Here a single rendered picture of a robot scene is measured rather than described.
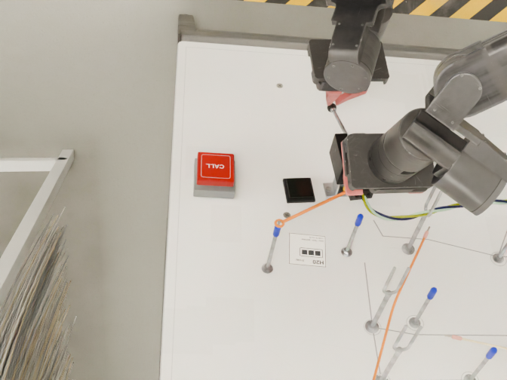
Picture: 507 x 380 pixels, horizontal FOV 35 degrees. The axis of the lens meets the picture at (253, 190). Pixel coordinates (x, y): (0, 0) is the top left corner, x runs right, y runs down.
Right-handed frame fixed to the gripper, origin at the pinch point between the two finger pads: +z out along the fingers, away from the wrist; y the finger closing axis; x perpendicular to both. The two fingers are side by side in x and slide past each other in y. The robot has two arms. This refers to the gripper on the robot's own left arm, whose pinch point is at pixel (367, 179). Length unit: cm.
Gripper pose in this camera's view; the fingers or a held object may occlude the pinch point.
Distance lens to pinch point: 102.5
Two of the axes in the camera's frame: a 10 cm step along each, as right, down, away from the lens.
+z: -1.7, 2.2, 9.6
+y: 9.8, -0.3, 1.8
